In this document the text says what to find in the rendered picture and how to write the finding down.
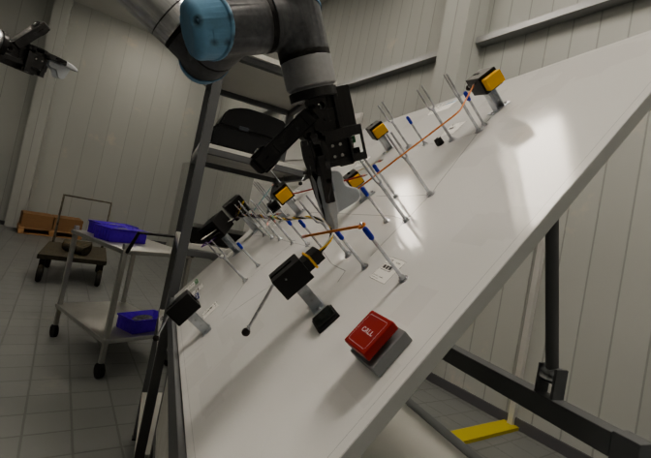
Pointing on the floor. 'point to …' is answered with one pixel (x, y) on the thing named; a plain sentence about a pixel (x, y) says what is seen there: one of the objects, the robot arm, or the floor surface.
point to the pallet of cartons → (46, 224)
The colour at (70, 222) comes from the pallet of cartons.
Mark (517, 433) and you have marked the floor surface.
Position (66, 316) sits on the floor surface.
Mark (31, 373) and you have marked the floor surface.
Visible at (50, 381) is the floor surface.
